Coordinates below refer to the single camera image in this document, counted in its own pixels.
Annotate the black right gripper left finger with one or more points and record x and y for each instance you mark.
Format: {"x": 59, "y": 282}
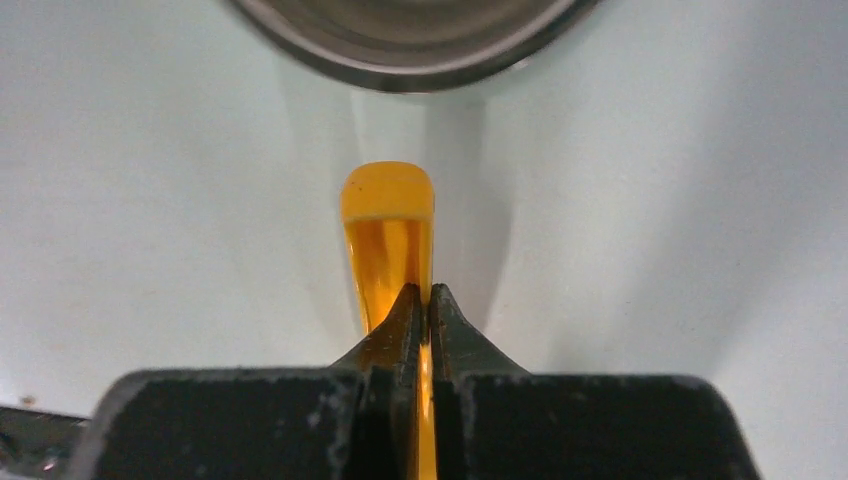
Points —
{"x": 352, "y": 419}

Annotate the right steel bowl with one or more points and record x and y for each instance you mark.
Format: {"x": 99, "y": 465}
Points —
{"x": 411, "y": 47}

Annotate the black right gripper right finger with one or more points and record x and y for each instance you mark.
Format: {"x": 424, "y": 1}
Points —
{"x": 496, "y": 420}

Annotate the yellow plastic scoop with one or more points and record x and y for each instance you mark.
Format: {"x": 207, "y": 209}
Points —
{"x": 387, "y": 211}

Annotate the pale green bowl stand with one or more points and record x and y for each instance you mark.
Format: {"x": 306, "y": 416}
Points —
{"x": 678, "y": 212}

